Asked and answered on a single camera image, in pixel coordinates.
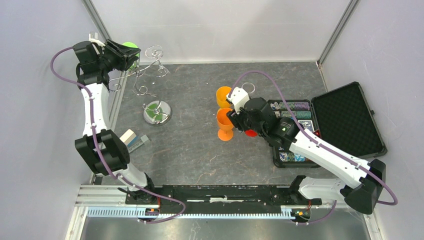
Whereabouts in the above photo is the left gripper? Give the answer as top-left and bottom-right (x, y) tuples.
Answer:
(97, 39), (142, 73)

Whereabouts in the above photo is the green wine glass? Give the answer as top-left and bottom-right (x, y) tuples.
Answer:
(123, 41), (140, 71)

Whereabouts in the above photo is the red wine glass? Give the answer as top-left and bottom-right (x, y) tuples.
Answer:
(244, 129), (258, 137)

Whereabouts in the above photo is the clear wine glass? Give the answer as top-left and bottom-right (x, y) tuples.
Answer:
(241, 82), (256, 95)
(144, 45), (169, 78)

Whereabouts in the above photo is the orange wine glass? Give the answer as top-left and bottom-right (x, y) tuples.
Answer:
(216, 108), (234, 142)

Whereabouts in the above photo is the yellow wine glass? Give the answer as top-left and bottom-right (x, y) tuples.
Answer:
(215, 86), (232, 109)

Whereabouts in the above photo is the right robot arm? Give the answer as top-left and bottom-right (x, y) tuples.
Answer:
(226, 94), (386, 215)

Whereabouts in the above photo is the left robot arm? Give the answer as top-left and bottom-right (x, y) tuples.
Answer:
(72, 39), (157, 204)

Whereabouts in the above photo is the chrome wine glass rack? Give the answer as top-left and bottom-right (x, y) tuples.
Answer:
(109, 60), (173, 126)

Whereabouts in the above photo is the blue playing card deck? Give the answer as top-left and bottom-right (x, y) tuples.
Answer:
(298, 120), (315, 132)

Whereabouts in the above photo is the beige and blue toy brick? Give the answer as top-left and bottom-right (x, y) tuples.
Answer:
(119, 129), (137, 146)

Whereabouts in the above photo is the black poker chip case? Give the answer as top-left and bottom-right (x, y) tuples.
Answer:
(268, 81), (388, 159)

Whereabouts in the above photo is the grey toy girder piece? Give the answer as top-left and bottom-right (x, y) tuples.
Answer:
(127, 135), (151, 154)

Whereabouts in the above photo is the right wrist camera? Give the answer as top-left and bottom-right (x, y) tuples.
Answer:
(226, 87), (250, 114)

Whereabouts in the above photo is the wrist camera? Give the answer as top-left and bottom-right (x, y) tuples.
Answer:
(88, 31), (105, 48)
(226, 87), (250, 114)

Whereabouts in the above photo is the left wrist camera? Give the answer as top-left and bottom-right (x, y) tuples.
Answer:
(88, 31), (105, 48)

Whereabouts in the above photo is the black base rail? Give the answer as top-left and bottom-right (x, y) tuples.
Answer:
(125, 181), (322, 216)

